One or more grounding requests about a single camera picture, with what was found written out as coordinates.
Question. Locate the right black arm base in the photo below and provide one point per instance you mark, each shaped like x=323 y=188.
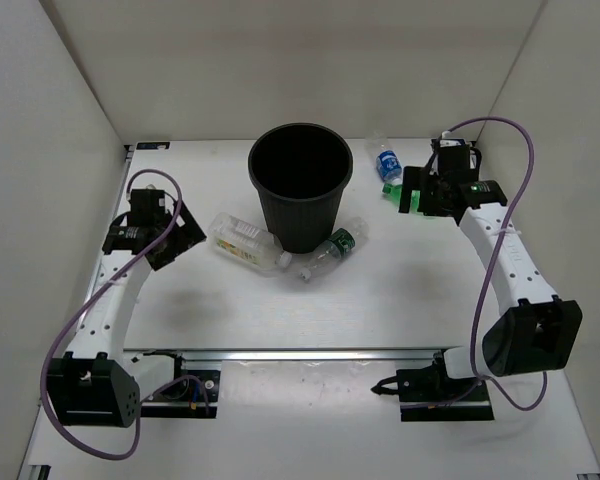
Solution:
x=428 y=394

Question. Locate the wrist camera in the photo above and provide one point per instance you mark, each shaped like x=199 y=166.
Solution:
x=147 y=208
x=452 y=154

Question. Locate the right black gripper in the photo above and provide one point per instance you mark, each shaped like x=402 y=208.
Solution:
x=415 y=180

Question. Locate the green plastic bottle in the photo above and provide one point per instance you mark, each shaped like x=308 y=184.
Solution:
x=395 y=194

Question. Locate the blue label clear bottle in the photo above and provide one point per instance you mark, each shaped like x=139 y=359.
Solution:
x=384 y=158

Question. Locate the left black table label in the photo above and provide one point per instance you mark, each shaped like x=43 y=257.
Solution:
x=152 y=146

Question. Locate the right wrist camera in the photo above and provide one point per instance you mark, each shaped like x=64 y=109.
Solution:
x=452 y=154

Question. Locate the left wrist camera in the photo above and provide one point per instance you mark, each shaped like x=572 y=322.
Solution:
x=147 y=208

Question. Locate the yellow label clear bottle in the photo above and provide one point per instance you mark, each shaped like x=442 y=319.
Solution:
x=248 y=243

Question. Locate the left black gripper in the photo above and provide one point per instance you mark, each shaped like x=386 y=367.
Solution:
x=187 y=235

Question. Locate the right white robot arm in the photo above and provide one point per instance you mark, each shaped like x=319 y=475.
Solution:
x=536 y=329

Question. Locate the black ribbed plastic bin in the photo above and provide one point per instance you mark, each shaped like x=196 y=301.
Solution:
x=300 y=171

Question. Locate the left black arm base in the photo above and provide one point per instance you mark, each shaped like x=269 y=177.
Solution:
x=173 y=386

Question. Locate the green label clear bottle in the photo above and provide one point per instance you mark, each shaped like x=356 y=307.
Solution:
x=335 y=249

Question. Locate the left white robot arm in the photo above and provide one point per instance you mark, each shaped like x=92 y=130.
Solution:
x=95 y=383

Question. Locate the aluminium rail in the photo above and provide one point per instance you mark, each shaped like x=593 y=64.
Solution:
x=305 y=354

